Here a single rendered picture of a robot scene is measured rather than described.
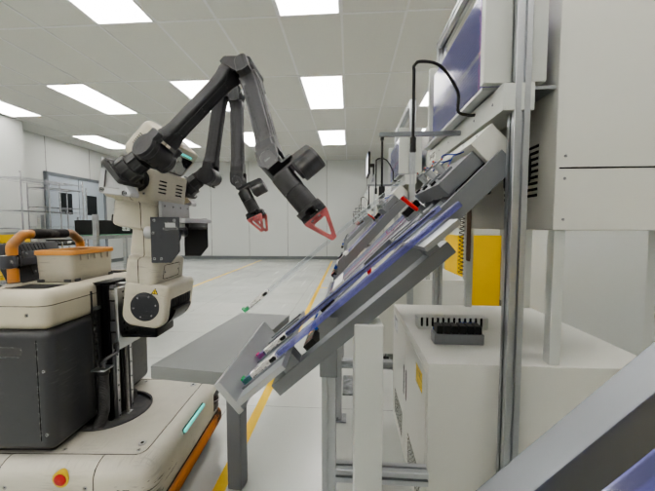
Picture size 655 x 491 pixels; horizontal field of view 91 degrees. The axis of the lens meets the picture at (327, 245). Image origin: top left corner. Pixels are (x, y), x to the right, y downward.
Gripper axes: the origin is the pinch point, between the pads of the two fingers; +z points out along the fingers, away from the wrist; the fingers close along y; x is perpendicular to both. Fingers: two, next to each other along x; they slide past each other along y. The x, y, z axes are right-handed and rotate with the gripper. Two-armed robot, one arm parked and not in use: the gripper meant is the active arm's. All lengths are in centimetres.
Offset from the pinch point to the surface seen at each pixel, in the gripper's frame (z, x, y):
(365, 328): 18.6, 6.7, -14.1
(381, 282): 19.3, -2.0, 11.4
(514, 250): 33.8, -34.0, 6.0
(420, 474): 67, 24, 6
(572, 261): 151, -135, 193
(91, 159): -533, 376, 751
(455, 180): 10.9, -36.9, 14.8
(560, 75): 6, -73, 10
